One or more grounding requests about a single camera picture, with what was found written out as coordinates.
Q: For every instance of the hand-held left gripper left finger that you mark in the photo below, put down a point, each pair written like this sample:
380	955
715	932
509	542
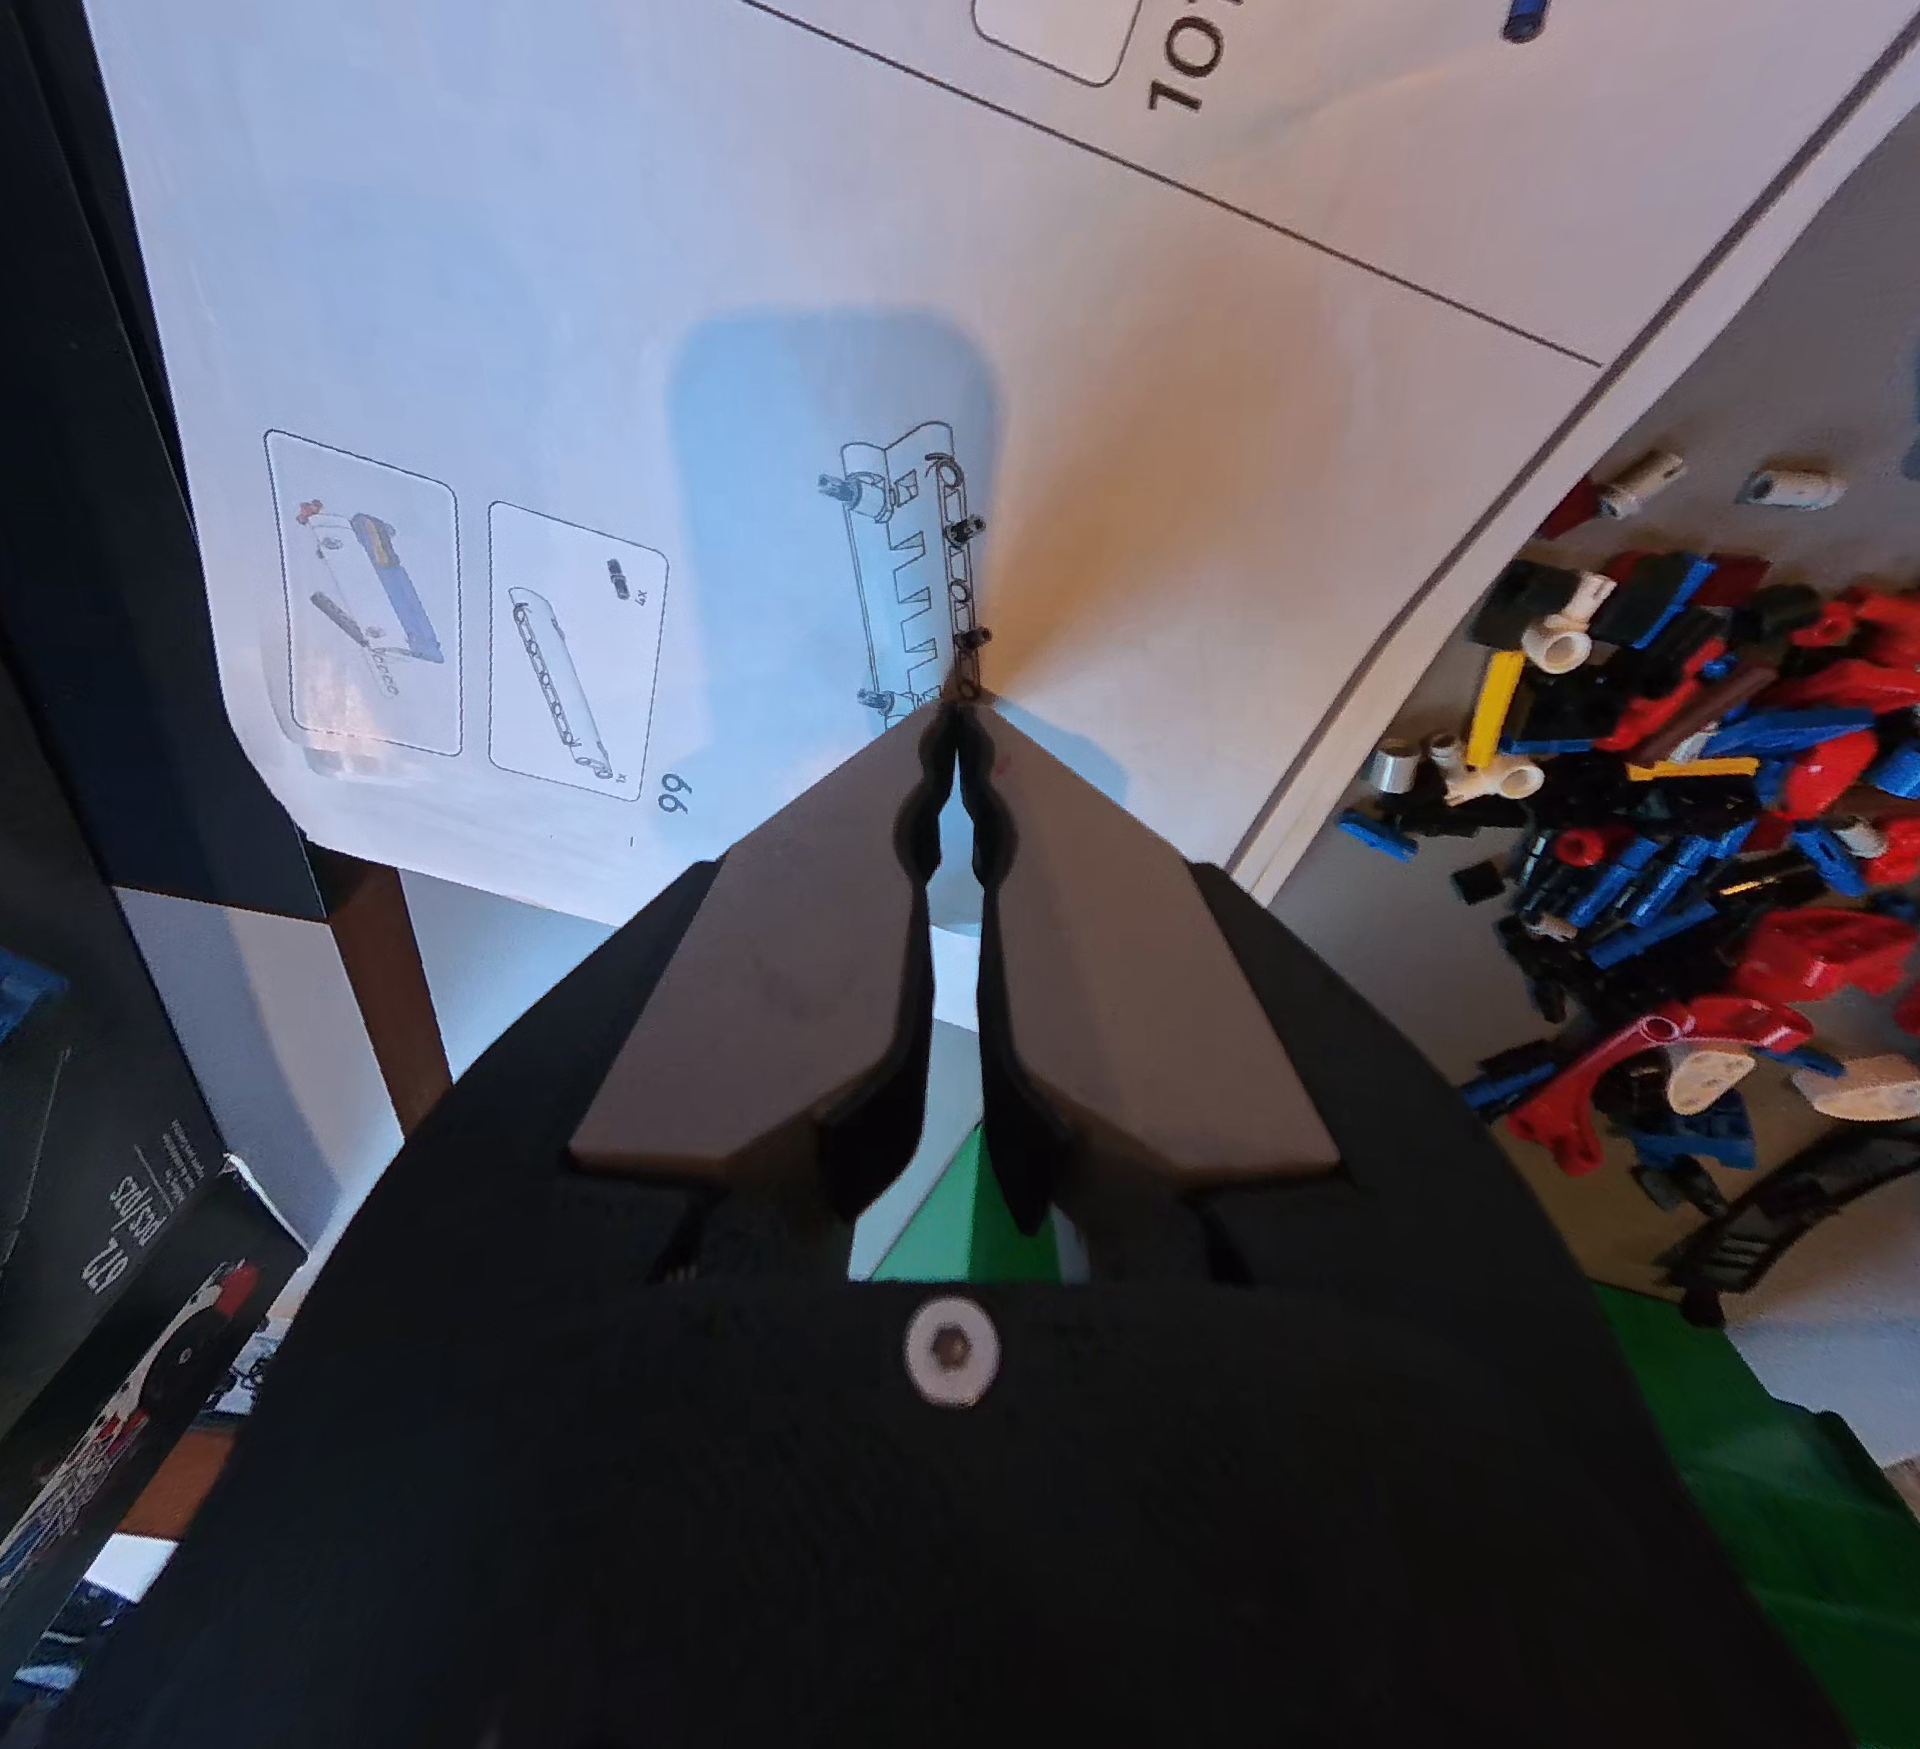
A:
780	1001

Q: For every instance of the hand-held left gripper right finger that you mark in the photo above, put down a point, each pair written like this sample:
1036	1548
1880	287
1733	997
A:
1140	1015

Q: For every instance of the pile of toy bricks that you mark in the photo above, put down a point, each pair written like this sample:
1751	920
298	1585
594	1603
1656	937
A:
1650	761

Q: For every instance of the brown wooden leg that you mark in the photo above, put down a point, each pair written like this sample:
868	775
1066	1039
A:
383	1001

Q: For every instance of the black toy set box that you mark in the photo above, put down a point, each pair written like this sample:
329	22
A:
135	1328

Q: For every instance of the green corrugated plastic bin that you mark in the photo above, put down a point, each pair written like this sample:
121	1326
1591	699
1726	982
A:
1770	1479

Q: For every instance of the toy brick instruction manual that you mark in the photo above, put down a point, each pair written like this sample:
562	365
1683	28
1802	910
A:
600	205

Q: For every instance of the dark blue panel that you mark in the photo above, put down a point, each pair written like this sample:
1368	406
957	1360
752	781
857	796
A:
91	429

